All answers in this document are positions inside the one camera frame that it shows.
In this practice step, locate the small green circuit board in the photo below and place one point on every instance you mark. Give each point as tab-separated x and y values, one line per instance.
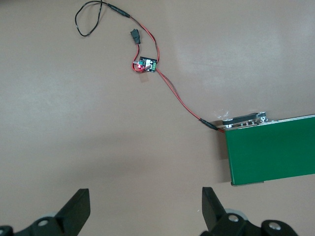
148	64

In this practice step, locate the green conveyor belt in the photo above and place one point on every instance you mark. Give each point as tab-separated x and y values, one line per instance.
270	152

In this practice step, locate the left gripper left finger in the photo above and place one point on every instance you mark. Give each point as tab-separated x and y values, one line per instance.
76	211

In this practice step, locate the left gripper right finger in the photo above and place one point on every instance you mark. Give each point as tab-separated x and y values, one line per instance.
214	214

